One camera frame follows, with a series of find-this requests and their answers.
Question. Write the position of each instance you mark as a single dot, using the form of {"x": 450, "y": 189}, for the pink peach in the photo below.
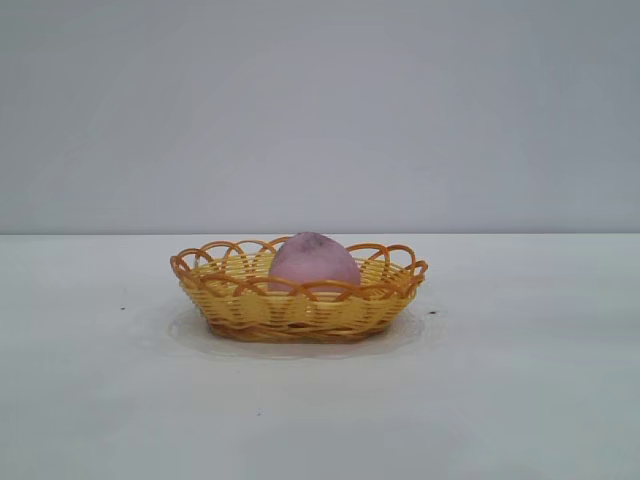
{"x": 315, "y": 262}

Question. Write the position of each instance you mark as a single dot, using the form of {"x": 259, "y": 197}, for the yellow woven plastic basket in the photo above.
{"x": 300, "y": 315}

